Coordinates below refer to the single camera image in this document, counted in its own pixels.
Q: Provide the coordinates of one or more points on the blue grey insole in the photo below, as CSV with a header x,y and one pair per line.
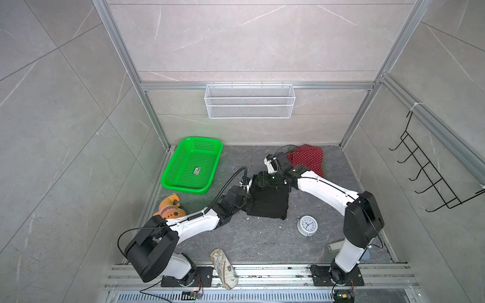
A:
x,y
366,255

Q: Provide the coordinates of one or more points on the white round clock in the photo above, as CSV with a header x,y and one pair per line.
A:
x,y
307,226

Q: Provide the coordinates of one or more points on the orange plush toy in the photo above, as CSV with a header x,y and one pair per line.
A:
x,y
169,208

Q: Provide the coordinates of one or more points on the black skirt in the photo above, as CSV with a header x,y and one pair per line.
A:
x,y
269,197

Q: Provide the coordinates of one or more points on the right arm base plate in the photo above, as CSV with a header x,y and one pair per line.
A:
x,y
326,276

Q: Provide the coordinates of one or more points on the white wire mesh basket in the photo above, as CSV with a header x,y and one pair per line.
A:
x,y
250,101

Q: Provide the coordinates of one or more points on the black wall hook rack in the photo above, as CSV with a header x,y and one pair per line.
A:
x,y
428,171

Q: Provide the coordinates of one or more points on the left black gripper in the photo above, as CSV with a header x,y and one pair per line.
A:
x,y
247,198

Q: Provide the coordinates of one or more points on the red polka dot skirt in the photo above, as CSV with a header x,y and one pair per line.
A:
x,y
309,156

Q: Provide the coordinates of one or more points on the patterned beige shoe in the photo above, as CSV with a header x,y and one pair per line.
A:
x,y
224,269

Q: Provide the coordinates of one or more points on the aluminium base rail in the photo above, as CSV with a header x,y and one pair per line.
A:
x,y
391,282

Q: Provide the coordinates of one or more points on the beige small remote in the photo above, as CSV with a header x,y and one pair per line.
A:
x,y
335,246

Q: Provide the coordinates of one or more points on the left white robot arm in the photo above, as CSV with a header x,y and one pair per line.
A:
x,y
152,251

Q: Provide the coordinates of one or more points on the green plastic basket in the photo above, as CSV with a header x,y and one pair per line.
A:
x,y
193,165

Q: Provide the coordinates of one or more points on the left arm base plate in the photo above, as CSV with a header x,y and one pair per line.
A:
x,y
201,275

